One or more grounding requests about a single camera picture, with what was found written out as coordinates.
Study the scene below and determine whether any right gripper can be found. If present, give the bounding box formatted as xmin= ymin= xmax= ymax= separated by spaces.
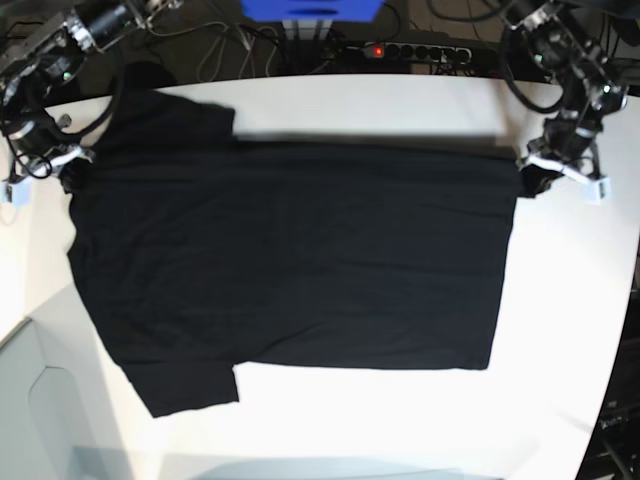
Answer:
xmin=9 ymin=117 xmax=95 ymax=194

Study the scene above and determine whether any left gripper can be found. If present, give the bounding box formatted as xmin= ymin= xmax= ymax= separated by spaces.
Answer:
xmin=519 ymin=117 xmax=605 ymax=199

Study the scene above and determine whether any black T-shirt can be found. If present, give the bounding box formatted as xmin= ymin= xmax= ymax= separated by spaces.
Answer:
xmin=68 ymin=91 xmax=522 ymax=417

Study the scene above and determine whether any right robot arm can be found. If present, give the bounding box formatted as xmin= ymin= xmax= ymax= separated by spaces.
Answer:
xmin=1 ymin=1 xmax=182 ymax=204

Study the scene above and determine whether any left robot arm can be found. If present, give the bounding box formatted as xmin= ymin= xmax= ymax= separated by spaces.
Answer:
xmin=498 ymin=1 xmax=628 ymax=203

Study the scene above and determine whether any black power strip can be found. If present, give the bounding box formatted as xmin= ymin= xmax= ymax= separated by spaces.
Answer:
xmin=347 ymin=42 xmax=473 ymax=65

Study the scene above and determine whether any blue plastic box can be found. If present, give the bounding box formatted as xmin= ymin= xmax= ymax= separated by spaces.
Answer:
xmin=241 ymin=0 xmax=385 ymax=22

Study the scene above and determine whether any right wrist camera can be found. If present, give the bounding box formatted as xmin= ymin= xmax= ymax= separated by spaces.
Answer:
xmin=1 ymin=181 xmax=31 ymax=209

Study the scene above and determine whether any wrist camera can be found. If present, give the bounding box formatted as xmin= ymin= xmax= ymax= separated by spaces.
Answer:
xmin=1 ymin=181 xmax=31 ymax=209
xmin=583 ymin=177 xmax=611 ymax=205

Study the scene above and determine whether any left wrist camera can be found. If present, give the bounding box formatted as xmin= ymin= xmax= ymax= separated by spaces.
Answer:
xmin=583 ymin=177 xmax=611 ymax=205

